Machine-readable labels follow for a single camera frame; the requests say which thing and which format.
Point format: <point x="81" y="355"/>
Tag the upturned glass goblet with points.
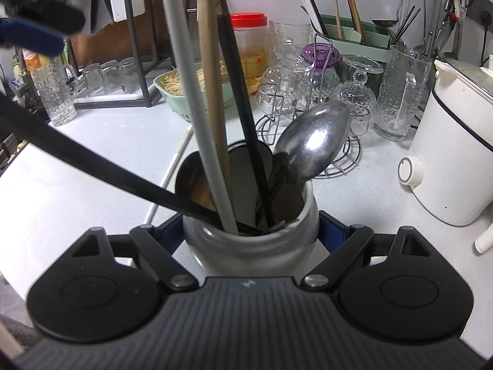
<point x="358" y="92"/>

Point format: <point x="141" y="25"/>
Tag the patterned glass cup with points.
<point x="273" y="84"/>
<point x="316" y="84"/>

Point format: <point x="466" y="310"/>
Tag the black chopstick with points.
<point x="242" y="96"/>

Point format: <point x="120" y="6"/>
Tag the light wooden chopstick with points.
<point x="337" y="11"/>

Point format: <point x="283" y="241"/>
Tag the white rack tray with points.
<point x="111" y="97"/>

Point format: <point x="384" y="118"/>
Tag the green colander basket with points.
<point x="173" y="106"/>

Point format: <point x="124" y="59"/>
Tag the red lid plastic jar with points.
<point x="250" y="46"/>

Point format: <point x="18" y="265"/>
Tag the large steel spoon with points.
<point x="312" y="138"/>

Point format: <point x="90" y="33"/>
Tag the yellow orange package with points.
<point x="36" y="61"/>

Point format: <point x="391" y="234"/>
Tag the textured glass mug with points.
<point x="389" y="92"/>
<point x="57" y="100"/>

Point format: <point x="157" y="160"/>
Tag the bundle of black chopsticks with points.
<point x="404" y="27"/>

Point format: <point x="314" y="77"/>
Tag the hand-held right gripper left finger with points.
<point x="171" y="235"/>

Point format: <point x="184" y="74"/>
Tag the bundle of white chopsticks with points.
<point x="310" y="4"/>

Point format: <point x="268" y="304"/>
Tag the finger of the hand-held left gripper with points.
<point x="57" y="17"/>
<point x="34" y="36"/>

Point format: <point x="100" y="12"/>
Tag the black metal dish rack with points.
<point x="148" y="65"/>

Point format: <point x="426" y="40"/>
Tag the green utensil holder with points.
<point x="369" y="44"/>

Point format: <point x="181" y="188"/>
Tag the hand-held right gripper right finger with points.
<point x="331" y="231"/>

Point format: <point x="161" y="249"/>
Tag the brown wooden chopstick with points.
<point x="355" y="7"/>
<point x="351" y="11"/>

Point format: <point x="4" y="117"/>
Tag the white electric cooker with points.
<point x="454" y="162"/>

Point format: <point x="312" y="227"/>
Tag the small glass tumbler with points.
<point x="128" y="77"/>
<point x="92" y="81"/>
<point x="110" y="79"/>

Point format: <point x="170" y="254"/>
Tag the white chopstick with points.
<point x="185" y="46"/>
<point x="175" y="162"/>

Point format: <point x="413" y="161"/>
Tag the tall textured glass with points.
<point x="289" y="32"/>

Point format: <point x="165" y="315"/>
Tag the brown wooden cutting board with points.
<point x="127" y="38"/>

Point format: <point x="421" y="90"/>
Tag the black wall socket strip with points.
<point x="481" y="7"/>

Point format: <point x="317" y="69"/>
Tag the enoki mushroom bundle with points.
<point x="177" y="84"/>

